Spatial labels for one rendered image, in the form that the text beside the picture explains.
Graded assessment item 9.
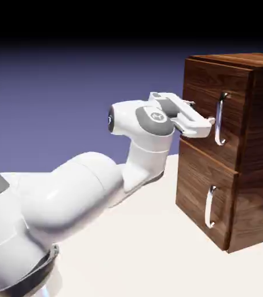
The dark wood cabinet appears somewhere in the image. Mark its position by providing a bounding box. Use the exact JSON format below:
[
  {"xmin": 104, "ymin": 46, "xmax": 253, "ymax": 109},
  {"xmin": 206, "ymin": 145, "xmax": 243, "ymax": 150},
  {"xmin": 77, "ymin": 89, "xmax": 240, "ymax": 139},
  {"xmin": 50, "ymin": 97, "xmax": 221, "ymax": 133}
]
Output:
[{"xmin": 175, "ymin": 53, "xmax": 263, "ymax": 254}]

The dark wood cabinet door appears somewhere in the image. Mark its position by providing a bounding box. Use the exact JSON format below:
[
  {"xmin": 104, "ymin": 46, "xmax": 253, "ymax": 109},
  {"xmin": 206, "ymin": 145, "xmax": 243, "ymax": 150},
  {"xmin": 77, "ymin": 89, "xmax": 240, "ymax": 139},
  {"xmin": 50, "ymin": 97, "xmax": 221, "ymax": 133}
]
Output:
[
  {"xmin": 178, "ymin": 57, "xmax": 254, "ymax": 173},
  {"xmin": 175, "ymin": 138, "xmax": 240, "ymax": 252}
]

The curved silver door handle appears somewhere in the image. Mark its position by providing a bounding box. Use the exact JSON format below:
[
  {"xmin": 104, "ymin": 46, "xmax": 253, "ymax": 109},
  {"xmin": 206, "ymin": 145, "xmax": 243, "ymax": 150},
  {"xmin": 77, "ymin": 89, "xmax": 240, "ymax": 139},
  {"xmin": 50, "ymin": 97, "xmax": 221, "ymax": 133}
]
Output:
[
  {"xmin": 204, "ymin": 185, "xmax": 218, "ymax": 230},
  {"xmin": 214, "ymin": 92, "xmax": 230, "ymax": 147}
]

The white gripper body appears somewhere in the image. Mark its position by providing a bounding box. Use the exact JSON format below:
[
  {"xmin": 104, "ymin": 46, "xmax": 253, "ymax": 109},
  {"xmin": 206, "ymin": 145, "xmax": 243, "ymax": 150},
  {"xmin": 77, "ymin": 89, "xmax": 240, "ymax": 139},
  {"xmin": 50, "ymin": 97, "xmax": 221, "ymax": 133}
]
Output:
[{"xmin": 162, "ymin": 92, "xmax": 213, "ymax": 138}]

